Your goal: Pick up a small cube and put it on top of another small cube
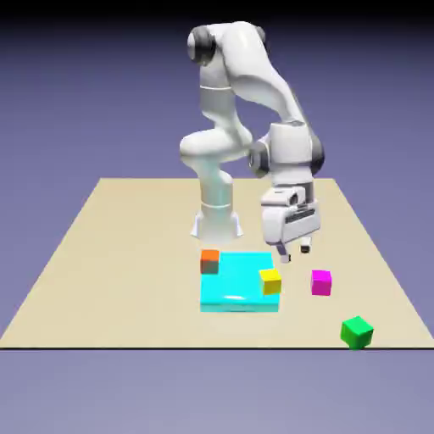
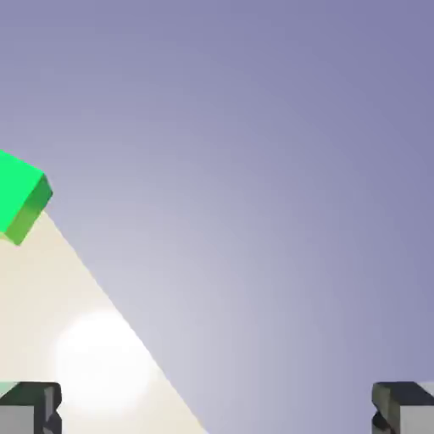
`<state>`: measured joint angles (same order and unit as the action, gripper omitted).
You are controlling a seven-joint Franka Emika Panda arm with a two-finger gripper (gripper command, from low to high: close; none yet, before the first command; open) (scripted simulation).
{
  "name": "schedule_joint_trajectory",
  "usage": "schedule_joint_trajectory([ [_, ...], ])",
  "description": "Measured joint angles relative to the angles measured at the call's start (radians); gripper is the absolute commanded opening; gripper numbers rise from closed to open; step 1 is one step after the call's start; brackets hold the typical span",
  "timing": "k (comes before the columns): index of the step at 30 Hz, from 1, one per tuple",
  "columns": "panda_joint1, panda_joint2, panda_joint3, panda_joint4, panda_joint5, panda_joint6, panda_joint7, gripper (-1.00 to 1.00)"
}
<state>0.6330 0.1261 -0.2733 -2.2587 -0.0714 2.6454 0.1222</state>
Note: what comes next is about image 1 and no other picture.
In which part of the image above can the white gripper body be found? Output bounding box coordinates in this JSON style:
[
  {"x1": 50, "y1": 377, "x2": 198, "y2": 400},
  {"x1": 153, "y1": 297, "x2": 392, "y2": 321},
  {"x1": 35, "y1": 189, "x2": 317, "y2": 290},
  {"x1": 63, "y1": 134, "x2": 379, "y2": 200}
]
[{"x1": 261, "y1": 199, "x2": 321, "y2": 248}]

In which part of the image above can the small yellow cube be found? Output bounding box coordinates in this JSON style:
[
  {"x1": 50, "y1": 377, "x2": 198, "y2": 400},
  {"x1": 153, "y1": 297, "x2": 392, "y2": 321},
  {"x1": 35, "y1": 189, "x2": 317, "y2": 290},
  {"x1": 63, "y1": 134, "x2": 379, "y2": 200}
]
[{"x1": 259, "y1": 268, "x2": 283, "y2": 296}]

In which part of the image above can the small magenta cube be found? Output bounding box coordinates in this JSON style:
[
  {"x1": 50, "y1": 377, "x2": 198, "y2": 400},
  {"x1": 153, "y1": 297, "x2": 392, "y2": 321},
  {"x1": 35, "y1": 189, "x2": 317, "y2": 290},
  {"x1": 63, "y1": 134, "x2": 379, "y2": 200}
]
[{"x1": 310, "y1": 270, "x2": 332, "y2": 297}]

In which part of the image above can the small orange cube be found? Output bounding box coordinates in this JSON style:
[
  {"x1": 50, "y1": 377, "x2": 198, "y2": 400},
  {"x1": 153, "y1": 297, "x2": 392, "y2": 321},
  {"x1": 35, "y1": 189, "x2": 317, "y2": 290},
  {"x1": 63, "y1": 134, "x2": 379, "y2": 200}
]
[{"x1": 199, "y1": 249, "x2": 220, "y2": 275}]

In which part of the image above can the small green cube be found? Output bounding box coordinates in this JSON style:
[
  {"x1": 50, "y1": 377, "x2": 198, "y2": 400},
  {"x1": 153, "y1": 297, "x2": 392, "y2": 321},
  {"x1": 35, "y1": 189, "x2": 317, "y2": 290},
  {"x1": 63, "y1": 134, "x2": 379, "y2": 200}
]
[{"x1": 340, "y1": 315, "x2": 375, "y2": 350}]

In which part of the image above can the large cyan box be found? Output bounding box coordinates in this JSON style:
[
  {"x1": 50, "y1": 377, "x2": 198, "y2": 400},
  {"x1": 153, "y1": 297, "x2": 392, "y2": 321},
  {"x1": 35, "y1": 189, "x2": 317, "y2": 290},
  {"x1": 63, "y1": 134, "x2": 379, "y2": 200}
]
[{"x1": 199, "y1": 251, "x2": 281, "y2": 314}]

